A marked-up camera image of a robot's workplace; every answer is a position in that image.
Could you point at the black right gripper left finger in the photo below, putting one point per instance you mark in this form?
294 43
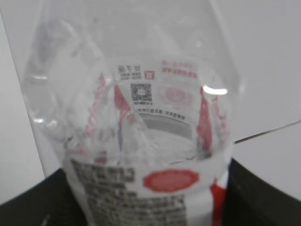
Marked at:
49 203

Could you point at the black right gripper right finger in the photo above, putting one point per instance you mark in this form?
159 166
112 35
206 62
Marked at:
250 201

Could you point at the clear plastic water bottle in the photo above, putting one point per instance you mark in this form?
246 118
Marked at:
138 99

